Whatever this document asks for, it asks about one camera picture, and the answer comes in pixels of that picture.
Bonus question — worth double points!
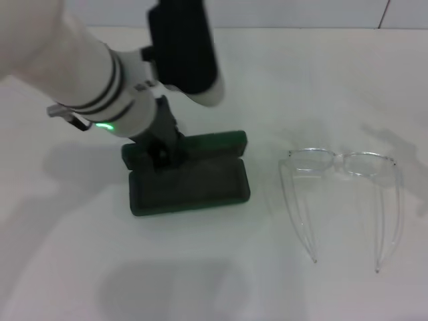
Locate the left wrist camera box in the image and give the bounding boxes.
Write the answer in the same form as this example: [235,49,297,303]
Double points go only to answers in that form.
[146,0,227,108]

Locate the clear plastic glasses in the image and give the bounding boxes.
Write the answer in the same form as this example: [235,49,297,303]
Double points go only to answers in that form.
[278,146,405,274]

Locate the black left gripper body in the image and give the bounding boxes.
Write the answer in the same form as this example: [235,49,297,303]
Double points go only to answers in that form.
[132,94,188,170]

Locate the green glasses case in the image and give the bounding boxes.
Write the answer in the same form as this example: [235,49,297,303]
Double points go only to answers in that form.
[120,130,251,217]

